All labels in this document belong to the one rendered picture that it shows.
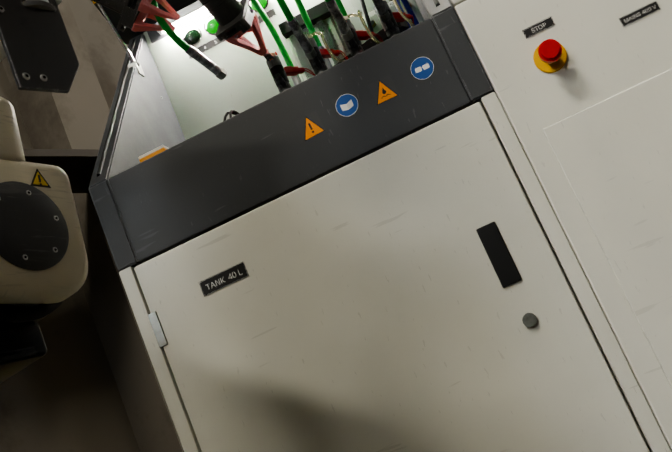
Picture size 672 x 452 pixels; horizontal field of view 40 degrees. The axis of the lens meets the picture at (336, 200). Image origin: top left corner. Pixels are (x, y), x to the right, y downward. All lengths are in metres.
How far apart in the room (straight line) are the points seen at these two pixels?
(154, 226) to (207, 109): 0.65
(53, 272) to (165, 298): 0.58
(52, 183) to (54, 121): 3.12
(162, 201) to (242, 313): 0.24
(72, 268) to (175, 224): 0.56
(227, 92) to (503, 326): 1.01
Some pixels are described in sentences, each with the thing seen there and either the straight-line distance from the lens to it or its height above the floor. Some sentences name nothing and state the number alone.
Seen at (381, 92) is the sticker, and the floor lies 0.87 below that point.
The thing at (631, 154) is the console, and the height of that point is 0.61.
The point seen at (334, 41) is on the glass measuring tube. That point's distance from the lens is 2.13.
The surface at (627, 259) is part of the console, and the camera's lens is 1.44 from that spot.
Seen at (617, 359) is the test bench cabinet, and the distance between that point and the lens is 1.44.
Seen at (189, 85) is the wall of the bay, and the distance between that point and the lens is 2.22.
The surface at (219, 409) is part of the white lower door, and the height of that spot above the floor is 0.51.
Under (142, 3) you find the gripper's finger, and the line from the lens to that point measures 1.77.
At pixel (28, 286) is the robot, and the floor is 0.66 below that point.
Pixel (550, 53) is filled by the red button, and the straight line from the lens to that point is 1.46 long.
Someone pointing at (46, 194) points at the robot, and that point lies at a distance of 1.06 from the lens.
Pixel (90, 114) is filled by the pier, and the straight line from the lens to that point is 4.28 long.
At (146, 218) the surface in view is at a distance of 1.60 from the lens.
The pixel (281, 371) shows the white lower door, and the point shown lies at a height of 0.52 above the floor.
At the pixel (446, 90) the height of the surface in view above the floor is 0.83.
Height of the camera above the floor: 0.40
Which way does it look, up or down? 13 degrees up
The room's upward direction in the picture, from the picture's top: 23 degrees counter-clockwise
